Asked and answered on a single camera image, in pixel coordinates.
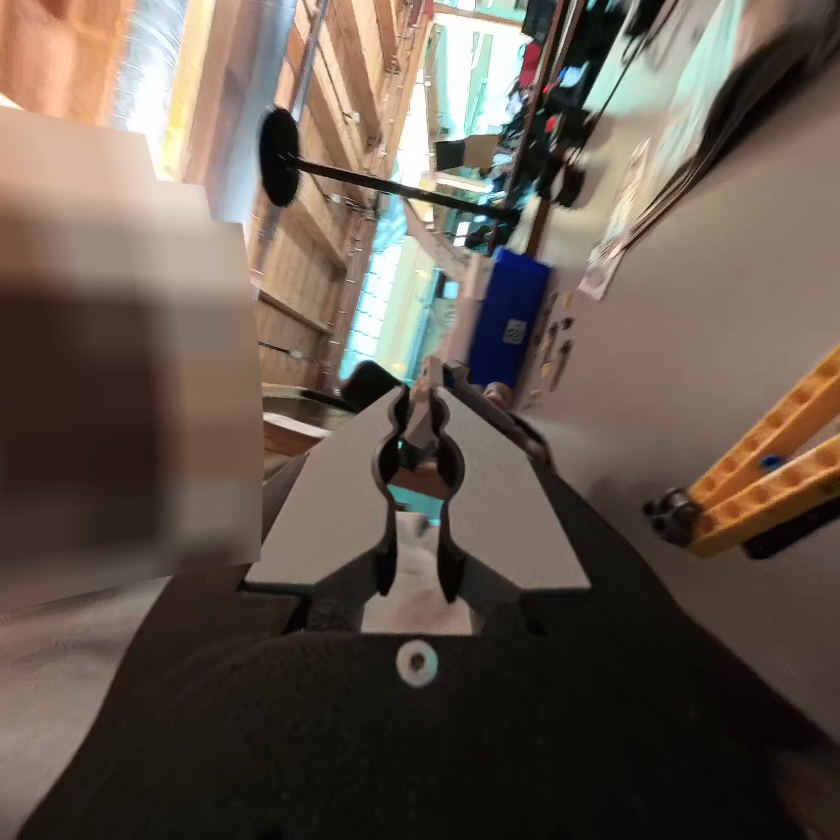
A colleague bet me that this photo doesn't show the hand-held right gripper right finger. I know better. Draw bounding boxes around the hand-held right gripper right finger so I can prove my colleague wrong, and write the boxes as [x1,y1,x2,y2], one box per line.
[436,387,592,606]

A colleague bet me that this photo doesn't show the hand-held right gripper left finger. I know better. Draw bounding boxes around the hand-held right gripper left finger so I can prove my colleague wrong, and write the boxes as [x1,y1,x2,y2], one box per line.
[244,386,403,599]

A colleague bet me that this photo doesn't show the yellow white black lego assembly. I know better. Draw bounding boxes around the yellow white black lego assembly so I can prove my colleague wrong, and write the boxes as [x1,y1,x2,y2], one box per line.
[642,344,840,562]

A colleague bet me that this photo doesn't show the scattered small lego pieces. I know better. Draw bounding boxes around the scattered small lego pieces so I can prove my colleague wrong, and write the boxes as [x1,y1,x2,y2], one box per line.
[533,289,580,395]

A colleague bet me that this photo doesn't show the lego instruction booklet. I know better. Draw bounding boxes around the lego instruction booklet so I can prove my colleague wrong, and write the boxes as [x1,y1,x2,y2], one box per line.
[577,138,652,303]

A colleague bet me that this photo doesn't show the black chair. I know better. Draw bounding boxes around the black chair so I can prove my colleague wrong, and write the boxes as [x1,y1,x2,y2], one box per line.
[340,360,403,416]

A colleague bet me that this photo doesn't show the blue fabric panel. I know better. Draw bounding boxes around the blue fabric panel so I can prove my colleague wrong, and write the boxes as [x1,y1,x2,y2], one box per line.
[467,246,553,389]

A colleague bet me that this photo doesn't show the black stand with round base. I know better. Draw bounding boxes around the black stand with round base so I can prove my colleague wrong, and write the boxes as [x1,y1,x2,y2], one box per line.
[258,107,524,225]

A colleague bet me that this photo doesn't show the cluttered storage shelf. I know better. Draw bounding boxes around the cluttered storage shelf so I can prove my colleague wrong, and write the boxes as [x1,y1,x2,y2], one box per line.
[505,0,595,211]

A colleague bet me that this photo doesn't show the dark cloth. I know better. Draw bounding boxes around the dark cloth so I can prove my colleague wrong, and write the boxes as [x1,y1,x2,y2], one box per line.
[646,33,840,224]

